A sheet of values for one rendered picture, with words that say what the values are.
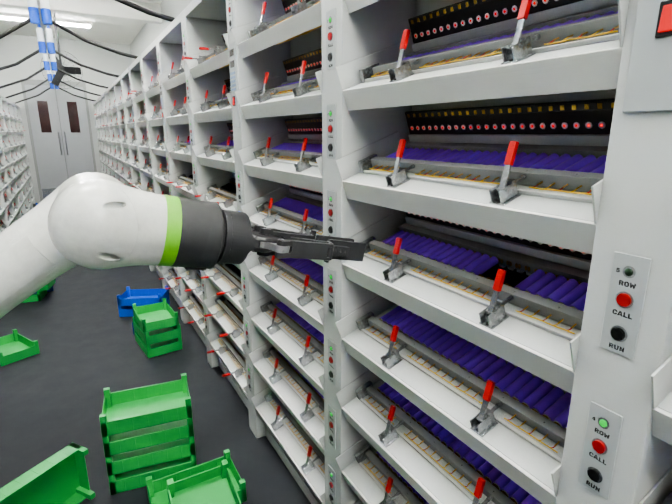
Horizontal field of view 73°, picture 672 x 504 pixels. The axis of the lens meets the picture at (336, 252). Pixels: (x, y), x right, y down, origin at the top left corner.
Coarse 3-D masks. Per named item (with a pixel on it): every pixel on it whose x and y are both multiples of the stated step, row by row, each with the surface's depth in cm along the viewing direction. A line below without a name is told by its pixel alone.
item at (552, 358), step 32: (384, 224) 115; (416, 224) 111; (384, 256) 107; (544, 256) 81; (384, 288) 97; (416, 288) 91; (448, 320) 81; (512, 320) 73; (512, 352) 70; (544, 352) 65; (576, 352) 59
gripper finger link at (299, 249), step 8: (280, 240) 61; (288, 240) 63; (296, 240) 64; (296, 248) 63; (304, 248) 64; (312, 248) 65; (320, 248) 66; (280, 256) 61; (288, 256) 63; (296, 256) 64; (304, 256) 64; (312, 256) 65; (320, 256) 66
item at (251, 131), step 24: (240, 0) 152; (264, 0) 156; (240, 24) 154; (288, 48) 164; (240, 72) 157; (264, 72) 161; (240, 120) 161; (264, 120) 165; (240, 144) 164; (240, 168) 168; (264, 192) 171; (288, 192) 176; (240, 264) 182; (264, 384) 190; (264, 432) 195
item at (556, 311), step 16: (400, 256) 101; (416, 256) 97; (432, 272) 93; (448, 272) 88; (464, 272) 86; (480, 288) 82; (512, 288) 77; (528, 304) 73; (544, 304) 71; (560, 304) 69; (544, 320) 70; (560, 320) 68; (576, 320) 66
